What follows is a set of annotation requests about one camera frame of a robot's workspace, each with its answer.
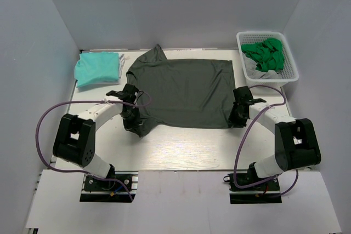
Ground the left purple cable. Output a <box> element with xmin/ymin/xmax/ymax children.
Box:
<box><xmin>36</xmin><ymin>91</ymin><xmax>152</xmax><ymax>202</ymax></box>

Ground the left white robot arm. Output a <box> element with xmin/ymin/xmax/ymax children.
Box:
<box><xmin>53</xmin><ymin>84</ymin><xmax>144</xmax><ymax>190</ymax></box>

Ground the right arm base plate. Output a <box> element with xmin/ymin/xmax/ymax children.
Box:
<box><xmin>223</xmin><ymin>173</ymin><xmax>282</xmax><ymax>204</ymax></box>

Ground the green t shirt in basket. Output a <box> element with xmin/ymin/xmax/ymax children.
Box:
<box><xmin>241</xmin><ymin>38</ymin><xmax>285</xmax><ymax>73</ymax></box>

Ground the grey t shirt in basket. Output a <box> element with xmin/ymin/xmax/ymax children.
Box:
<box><xmin>244</xmin><ymin>56</ymin><xmax>280</xmax><ymax>79</ymax></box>

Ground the folded teal t shirt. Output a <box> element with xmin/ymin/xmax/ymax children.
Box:
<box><xmin>75</xmin><ymin>52</ymin><xmax>121</xmax><ymax>89</ymax></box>

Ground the white plastic basket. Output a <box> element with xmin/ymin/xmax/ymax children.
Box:
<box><xmin>236</xmin><ymin>31</ymin><xmax>299</xmax><ymax>88</ymax></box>

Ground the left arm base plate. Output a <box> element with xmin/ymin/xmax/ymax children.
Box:
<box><xmin>80</xmin><ymin>172</ymin><xmax>138</xmax><ymax>203</ymax></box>

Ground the dark grey t shirt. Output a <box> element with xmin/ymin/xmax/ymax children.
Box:
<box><xmin>125</xmin><ymin>45</ymin><xmax>235</xmax><ymax>137</ymax></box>

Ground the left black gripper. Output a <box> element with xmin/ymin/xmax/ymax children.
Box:
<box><xmin>120</xmin><ymin>106</ymin><xmax>143</xmax><ymax>135</ymax></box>

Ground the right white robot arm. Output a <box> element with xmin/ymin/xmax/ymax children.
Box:
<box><xmin>229</xmin><ymin>86</ymin><xmax>321</xmax><ymax>190</ymax></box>

